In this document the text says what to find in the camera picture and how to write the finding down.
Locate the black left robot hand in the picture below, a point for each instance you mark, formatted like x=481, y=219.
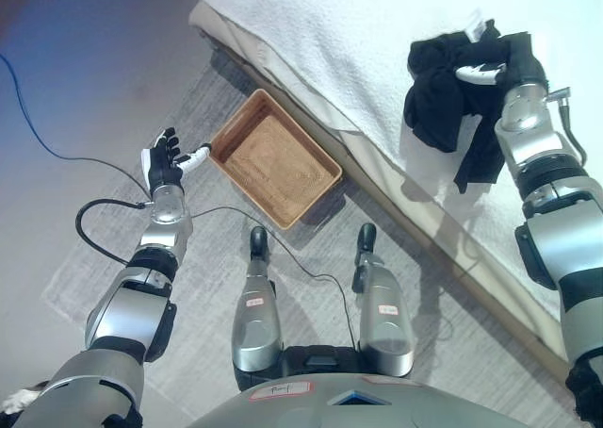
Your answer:
x=162, y=171

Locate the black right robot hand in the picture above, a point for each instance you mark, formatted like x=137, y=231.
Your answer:
x=525, y=67

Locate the black clothes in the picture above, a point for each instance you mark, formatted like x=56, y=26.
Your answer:
x=438, y=112

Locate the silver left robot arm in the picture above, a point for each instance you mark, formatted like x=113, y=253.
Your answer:
x=127, y=315

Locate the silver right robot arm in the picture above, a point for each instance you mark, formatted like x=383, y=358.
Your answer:
x=560, y=239

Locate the brown wicker basket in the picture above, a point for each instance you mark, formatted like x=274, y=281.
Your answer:
x=278, y=164

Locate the bed with white blanket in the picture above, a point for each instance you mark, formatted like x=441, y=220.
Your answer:
x=377, y=32

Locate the grey rug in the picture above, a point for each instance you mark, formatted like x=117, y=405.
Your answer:
x=212, y=277

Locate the silver left robot leg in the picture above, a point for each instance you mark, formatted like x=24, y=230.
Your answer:
x=256, y=319

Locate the silver robot leg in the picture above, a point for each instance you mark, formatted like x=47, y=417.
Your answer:
x=256, y=319
x=386, y=319

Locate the beige mattress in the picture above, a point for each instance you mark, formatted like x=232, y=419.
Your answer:
x=372, y=154

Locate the silver right robot leg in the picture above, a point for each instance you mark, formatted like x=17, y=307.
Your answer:
x=386, y=319

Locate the grey robot torso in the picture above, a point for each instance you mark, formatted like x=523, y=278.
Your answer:
x=301, y=409

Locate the bed with wooden frame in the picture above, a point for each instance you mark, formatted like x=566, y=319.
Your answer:
x=471, y=279

